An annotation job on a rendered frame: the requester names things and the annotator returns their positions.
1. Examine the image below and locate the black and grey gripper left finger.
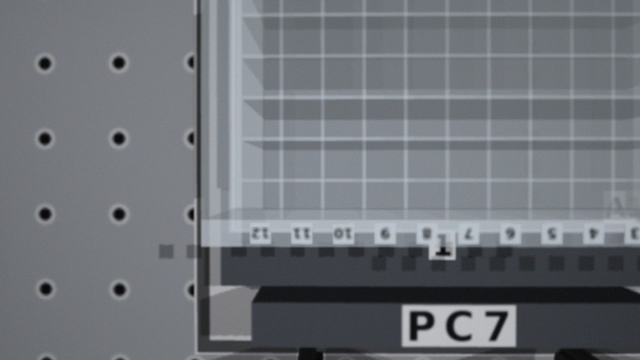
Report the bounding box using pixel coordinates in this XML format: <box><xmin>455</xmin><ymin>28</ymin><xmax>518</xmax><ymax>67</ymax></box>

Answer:
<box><xmin>298</xmin><ymin>348</ymin><xmax>323</xmax><ymax>360</ymax></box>

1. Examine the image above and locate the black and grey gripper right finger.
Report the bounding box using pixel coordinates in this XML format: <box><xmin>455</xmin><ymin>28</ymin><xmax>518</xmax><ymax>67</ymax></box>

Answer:
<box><xmin>554</xmin><ymin>348</ymin><xmax>599</xmax><ymax>360</ymax></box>

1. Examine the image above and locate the grey flat base plate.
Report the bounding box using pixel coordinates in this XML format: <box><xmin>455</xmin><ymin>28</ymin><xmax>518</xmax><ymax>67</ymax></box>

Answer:
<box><xmin>0</xmin><ymin>0</ymin><xmax>298</xmax><ymax>360</ymax></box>

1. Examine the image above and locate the dark grey plate carrier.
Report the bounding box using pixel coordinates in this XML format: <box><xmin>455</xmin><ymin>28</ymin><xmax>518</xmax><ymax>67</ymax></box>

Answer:
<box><xmin>221</xmin><ymin>247</ymin><xmax>640</xmax><ymax>348</ymax></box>

